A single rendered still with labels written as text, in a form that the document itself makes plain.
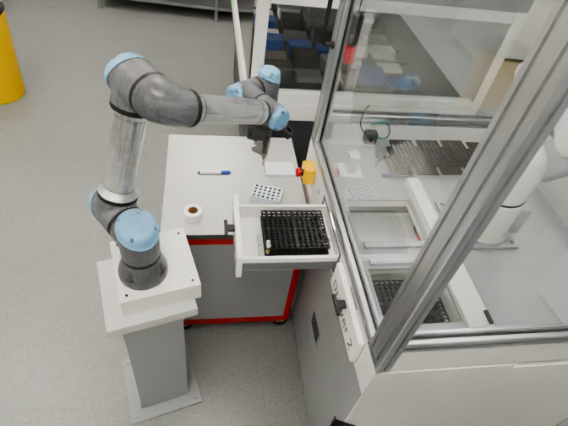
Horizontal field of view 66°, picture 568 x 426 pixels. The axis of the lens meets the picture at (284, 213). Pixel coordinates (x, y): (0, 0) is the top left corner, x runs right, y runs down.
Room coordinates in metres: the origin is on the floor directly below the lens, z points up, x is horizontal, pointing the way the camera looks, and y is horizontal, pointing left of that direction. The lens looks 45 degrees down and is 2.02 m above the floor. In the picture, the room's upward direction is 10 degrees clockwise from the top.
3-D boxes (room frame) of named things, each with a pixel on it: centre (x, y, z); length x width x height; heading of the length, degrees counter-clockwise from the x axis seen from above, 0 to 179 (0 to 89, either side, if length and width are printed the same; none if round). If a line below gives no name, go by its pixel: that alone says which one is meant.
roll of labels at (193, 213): (1.14, 0.34, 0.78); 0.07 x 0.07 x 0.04
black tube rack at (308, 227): (1.05, -0.05, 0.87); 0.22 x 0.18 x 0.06; 105
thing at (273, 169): (1.51, 0.06, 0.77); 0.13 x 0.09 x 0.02; 105
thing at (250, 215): (1.05, -0.06, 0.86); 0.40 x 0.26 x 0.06; 105
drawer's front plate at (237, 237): (1.00, 0.15, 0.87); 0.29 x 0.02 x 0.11; 15
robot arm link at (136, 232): (0.81, 0.41, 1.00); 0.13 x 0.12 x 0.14; 50
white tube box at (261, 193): (1.32, 0.08, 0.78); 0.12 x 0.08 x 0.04; 87
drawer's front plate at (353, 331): (0.78, -0.24, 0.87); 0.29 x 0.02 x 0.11; 15
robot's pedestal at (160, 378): (0.81, 0.41, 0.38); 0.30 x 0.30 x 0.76; 29
